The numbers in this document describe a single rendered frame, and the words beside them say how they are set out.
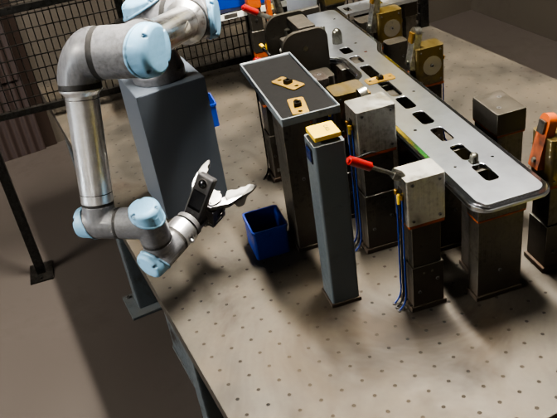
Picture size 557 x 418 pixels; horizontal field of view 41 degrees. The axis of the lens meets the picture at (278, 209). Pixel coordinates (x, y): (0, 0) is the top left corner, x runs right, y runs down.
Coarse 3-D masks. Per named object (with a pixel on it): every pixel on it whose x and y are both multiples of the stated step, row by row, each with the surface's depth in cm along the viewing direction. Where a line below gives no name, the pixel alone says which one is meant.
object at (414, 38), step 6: (414, 30) 214; (420, 30) 214; (414, 36) 214; (420, 36) 214; (414, 42) 215; (420, 42) 215; (408, 48) 218; (414, 48) 216; (408, 54) 219; (408, 60) 219; (414, 60) 217; (408, 66) 219; (414, 66) 219
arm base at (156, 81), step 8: (176, 56) 206; (168, 64) 203; (176, 64) 207; (168, 72) 204; (176, 72) 205; (184, 72) 209; (136, 80) 206; (144, 80) 204; (152, 80) 203; (160, 80) 203; (168, 80) 204; (176, 80) 206
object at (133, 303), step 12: (72, 156) 339; (120, 240) 279; (120, 252) 287; (132, 264) 286; (132, 276) 289; (132, 288) 295; (144, 288) 294; (132, 300) 303; (144, 300) 296; (156, 300) 299; (132, 312) 296; (144, 312) 295; (192, 372) 214; (204, 384) 213; (204, 396) 215; (204, 408) 219; (216, 408) 220
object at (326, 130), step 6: (330, 120) 160; (312, 126) 159; (318, 126) 159; (324, 126) 159; (330, 126) 158; (336, 126) 158; (312, 132) 157; (318, 132) 157; (324, 132) 156; (330, 132) 156; (336, 132) 156; (312, 138) 156; (318, 138) 155; (324, 138) 155; (330, 138) 156
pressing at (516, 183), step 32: (352, 32) 246; (352, 64) 224; (384, 64) 221; (416, 96) 200; (416, 128) 186; (448, 128) 184; (448, 160) 171; (480, 160) 169; (512, 160) 167; (480, 192) 158; (512, 192) 157; (544, 192) 156
